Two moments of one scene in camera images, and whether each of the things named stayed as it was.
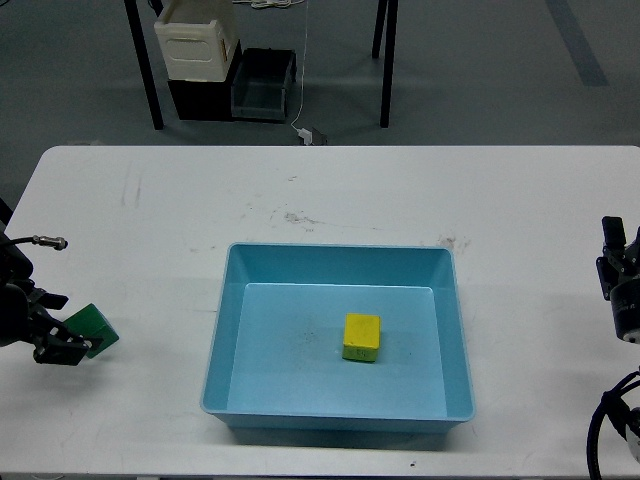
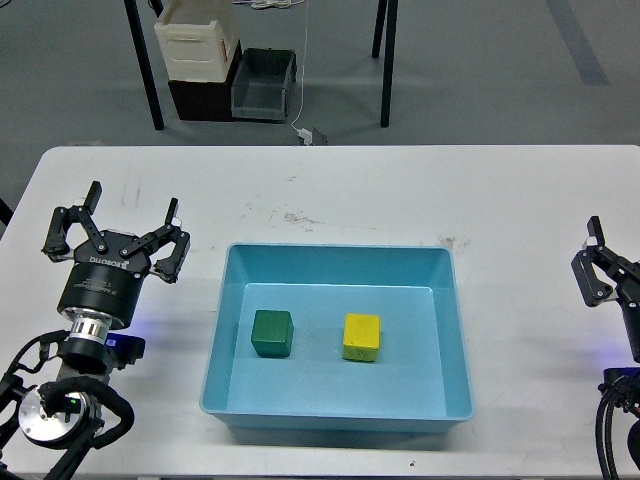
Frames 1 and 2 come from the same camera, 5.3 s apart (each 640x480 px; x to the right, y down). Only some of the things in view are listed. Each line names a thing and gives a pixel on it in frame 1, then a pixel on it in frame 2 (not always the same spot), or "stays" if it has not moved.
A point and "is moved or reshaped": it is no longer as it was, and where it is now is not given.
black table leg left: [140, 45] stays
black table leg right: [389, 7] stays
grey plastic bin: [259, 89] stays
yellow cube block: [361, 337] stays
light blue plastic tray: [275, 361] stays
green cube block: [92, 325] is moved or reshaped
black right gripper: [620, 262] → [599, 270]
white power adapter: [306, 134] stays
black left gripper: [53, 341] → [106, 276]
